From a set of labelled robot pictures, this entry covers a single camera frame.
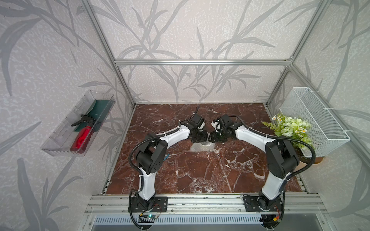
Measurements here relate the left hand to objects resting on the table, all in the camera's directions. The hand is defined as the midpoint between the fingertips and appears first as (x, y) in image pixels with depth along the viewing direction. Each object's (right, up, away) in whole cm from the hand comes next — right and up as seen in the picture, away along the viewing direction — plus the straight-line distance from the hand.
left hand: (208, 139), depth 91 cm
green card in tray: (-58, +17, -19) cm, 63 cm away
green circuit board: (-30, -35, -20) cm, 50 cm away
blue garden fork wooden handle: (-27, -11, 0) cm, 29 cm away
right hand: (+1, 0, +1) cm, 2 cm away
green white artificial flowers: (+37, +10, -23) cm, 45 cm away
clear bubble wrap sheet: (-7, -4, -2) cm, 8 cm away
